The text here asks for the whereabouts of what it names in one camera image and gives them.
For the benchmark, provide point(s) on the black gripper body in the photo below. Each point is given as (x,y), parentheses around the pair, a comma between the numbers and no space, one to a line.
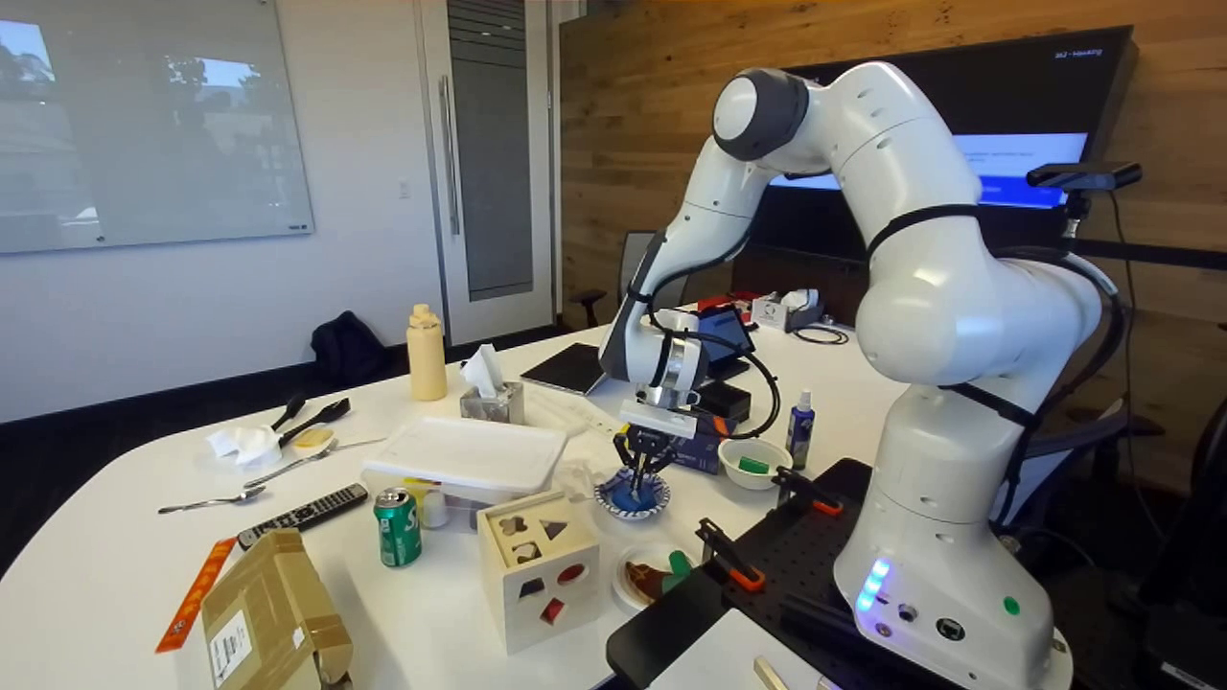
(646,448)

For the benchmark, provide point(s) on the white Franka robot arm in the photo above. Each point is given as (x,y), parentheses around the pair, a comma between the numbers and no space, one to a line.
(944,330)

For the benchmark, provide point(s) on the clear bowl with blue contents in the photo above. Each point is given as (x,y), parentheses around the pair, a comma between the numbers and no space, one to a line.
(629,501)

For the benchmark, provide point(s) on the small white bowl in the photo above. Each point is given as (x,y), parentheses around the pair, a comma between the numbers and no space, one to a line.
(755,463)

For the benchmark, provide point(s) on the blue book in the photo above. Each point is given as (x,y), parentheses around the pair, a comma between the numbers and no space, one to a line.
(705,452)

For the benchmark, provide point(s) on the silver laptop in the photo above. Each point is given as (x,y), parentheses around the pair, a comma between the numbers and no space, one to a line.
(611,391)

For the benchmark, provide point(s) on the small black box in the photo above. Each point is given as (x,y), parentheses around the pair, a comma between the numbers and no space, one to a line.
(729,403)

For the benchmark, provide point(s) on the green toy piece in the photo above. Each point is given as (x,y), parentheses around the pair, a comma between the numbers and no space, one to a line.
(755,466)

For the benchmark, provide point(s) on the white plate with brown food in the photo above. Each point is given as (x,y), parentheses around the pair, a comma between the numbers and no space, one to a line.
(646,578)

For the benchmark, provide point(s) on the black flat tablet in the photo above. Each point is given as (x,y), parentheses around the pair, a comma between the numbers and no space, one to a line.
(572,367)

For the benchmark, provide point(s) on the orange and black clamp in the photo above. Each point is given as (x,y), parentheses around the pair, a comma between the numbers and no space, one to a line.
(729,558)

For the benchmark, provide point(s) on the wooden shape sorter cube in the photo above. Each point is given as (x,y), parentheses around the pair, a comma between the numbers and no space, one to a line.
(539,564)

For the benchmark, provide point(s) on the small screen on stand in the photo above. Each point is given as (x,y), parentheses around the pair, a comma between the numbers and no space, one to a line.
(726,337)

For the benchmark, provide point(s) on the glue bottle with blue cap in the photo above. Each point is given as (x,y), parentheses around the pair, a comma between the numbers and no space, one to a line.
(803,429)

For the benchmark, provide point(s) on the grey tissue holder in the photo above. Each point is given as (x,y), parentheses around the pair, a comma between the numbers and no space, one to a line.
(491,389)

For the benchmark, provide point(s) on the white rectangular tray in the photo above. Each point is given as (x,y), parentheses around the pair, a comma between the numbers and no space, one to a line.
(464,454)

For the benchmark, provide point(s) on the small white cup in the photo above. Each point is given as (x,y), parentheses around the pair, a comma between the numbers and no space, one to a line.
(431,503)

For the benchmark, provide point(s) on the white desk device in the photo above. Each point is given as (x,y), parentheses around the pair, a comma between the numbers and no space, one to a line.
(790,312)

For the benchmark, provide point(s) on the green soda can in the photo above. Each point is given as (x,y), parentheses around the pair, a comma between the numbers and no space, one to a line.
(397,527)

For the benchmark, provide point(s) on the yellow squeeze bottle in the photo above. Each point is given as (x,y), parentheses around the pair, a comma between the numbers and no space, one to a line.
(429,353)

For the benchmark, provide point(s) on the black backpack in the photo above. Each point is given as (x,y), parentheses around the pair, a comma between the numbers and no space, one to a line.
(347,348)

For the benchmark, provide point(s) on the wooden brush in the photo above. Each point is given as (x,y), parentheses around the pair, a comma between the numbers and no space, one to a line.
(316,441)

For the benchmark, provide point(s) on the large black plastic spoon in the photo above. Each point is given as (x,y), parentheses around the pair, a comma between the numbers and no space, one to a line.
(316,421)

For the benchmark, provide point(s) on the black remote control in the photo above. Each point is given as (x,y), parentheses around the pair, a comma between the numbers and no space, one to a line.
(303,515)

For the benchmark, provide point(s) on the white door with glass panel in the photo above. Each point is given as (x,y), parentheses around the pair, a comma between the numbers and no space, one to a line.
(491,155)

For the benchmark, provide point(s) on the small black plastic spoon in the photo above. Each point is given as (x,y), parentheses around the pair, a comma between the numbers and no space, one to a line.
(291,411)

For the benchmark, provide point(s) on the brown cardboard box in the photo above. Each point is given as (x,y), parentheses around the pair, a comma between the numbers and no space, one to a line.
(273,620)

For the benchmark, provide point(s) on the white crumpled plastic bag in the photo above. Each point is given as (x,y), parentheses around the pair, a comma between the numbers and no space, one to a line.
(241,448)

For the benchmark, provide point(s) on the silver metal spoon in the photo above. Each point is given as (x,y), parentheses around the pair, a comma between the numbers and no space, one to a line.
(232,494)

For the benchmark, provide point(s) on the blue office chair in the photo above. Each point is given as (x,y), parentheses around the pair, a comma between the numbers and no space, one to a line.
(1059,463)

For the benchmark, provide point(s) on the orange ruler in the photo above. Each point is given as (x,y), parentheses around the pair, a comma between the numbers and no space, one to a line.
(196,595)

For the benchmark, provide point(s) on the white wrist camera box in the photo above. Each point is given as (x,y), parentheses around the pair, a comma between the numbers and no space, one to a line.
(666,411)

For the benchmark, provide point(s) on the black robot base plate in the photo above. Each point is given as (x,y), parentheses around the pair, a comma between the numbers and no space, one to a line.
(755,578)

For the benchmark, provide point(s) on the large wall television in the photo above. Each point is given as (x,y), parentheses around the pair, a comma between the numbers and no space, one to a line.
(1022,103)

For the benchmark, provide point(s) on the wall whiteboard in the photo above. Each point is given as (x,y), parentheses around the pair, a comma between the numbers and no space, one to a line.
(146,122)

